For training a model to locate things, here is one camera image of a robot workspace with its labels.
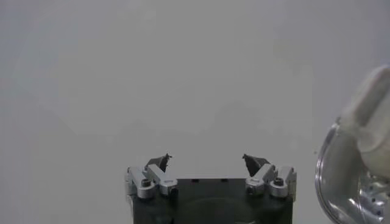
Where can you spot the round glass pot lid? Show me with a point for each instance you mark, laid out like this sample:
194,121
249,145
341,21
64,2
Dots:
368,128

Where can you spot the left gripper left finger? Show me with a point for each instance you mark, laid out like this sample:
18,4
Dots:
158,178

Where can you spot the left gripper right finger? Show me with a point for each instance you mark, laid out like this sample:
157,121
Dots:
263,178

